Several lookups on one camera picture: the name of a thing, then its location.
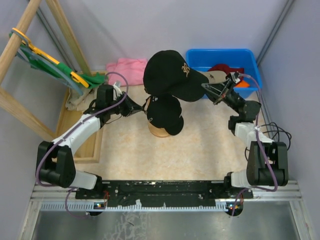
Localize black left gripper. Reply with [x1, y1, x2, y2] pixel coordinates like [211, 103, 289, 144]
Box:
[107, 91, 144, 117]

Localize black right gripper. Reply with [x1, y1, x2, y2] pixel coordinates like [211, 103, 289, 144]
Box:
[199, 79, 244, 114]

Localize black cap with white logo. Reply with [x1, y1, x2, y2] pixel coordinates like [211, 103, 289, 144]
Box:
[143, 93, 184, 136]

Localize black cap with gold embroidery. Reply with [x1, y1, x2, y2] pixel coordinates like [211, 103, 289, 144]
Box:
[143, 50, 209, 102]

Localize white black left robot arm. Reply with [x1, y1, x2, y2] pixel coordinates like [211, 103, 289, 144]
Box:
[35, 84, 144, 199]

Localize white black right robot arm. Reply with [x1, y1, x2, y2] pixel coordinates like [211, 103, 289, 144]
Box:
[201, 75, 289, 198]

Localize beige cap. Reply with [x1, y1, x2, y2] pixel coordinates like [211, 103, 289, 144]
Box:
[204, 70, 227, 84]

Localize dark red cap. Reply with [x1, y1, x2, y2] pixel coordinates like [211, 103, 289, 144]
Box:
[207, 63, 245, 75]

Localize orange cap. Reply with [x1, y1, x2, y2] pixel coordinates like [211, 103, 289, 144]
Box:
[235, 80, 250, 88]

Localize wooden hat stand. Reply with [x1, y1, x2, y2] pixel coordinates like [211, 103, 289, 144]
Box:
[147, 96, 171, 138]

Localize blue plastic bin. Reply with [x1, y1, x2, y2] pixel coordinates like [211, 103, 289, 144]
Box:
[185, 48, 263, 99]

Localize pink cloth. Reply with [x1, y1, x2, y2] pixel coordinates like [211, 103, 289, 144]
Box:
[105, 58, 148, 86]

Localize green cloth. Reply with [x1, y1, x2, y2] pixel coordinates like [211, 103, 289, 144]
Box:
[19, 40, 105, 90]

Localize beige crumpled cloth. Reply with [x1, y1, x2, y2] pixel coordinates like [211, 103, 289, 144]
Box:
[65, 87, 98, 112]

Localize wooden tray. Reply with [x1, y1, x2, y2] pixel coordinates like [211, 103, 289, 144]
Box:
[50, 88, 103, 164]

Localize yellow hanger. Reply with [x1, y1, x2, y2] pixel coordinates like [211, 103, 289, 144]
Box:
[11, 27, 90, 88]

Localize blue-grey hanger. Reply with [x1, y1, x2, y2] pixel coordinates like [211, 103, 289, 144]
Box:
[8, 30, 84, 96]

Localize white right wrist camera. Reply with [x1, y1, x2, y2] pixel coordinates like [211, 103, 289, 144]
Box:
[230, 72, 241, 85]

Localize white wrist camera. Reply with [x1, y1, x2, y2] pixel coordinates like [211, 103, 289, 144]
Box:
[230, 72, 241, 85]
[113, 81, 122, 96]

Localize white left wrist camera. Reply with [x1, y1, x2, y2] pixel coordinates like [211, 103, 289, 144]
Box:
[113, 81, 122, 96]

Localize black coiled cable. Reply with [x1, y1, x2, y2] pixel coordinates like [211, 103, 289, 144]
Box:
[244, 121, 293, 156]

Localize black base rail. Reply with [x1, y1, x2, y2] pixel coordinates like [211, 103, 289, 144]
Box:
[75, 180, 253, 212]

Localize aluminium frame rail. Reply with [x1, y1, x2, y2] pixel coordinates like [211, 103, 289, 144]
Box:
[30, 179, 302, 214]

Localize wooden rack frame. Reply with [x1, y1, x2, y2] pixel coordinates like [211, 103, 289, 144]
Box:
[0, 0, 94, 151]

